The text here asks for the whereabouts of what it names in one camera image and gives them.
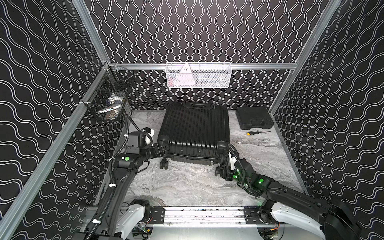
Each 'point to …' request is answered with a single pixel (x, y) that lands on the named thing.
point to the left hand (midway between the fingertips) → (162, 144)
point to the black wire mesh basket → (114, 79)
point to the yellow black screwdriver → (252, 133)
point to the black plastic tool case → (254, 117)
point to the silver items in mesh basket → (113, 104)
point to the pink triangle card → (185, 77)
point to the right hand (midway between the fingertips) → (220, 168)
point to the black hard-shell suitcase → (196, 132)
